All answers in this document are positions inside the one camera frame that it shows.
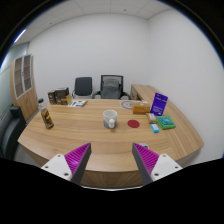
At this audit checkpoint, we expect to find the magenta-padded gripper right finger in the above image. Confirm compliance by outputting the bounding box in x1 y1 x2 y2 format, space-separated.
131 142 184 186

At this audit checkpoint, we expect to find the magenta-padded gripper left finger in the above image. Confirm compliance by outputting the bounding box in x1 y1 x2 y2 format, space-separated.
40 142 92 185

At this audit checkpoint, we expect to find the clear bottle with black cap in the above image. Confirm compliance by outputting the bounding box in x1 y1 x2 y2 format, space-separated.
37 97 55 130

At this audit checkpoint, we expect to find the small blue packet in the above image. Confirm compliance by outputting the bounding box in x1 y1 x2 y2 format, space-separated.
150 123 160 134

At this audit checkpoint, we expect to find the flat round red coaster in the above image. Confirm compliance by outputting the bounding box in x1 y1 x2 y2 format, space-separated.
127 119 141 129

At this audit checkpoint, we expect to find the green flat box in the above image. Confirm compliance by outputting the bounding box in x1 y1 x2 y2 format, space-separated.
155 115 177 131

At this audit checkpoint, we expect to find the small yellow box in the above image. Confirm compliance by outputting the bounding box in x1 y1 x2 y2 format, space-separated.
145 112 158 123

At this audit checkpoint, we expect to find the orange-brown cardboard box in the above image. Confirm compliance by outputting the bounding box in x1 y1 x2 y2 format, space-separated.
131 102 151 115

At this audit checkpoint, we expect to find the white and grey mug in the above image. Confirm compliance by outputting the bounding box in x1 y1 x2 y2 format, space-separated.
102 109 119 130

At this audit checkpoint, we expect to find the white and green leaflet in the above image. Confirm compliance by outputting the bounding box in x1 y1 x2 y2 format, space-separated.
67 99 88 108

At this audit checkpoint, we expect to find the purple standing pouch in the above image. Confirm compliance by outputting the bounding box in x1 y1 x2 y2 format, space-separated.
149 92 169 117

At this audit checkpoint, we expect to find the wooden side desk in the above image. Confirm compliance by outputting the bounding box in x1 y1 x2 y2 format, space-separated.
130 83 161 103

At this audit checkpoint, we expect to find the dark brown box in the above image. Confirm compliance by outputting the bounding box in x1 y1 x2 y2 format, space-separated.
54 86 70 99

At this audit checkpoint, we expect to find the black leather sofa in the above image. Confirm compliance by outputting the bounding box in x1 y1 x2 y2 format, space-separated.
0 104 28 161

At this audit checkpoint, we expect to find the black office chair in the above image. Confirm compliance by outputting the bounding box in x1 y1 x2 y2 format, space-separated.
71 76 94 100

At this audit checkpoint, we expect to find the mesh chair with grey back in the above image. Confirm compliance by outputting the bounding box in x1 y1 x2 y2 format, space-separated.
92 74 132 101

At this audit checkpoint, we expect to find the wooden cabinet with glass doors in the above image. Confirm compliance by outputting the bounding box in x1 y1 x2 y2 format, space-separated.
9 54 40 123

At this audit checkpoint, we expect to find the rectangular ceiling light panel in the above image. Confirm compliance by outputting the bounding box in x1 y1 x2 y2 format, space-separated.
13 28 27 45

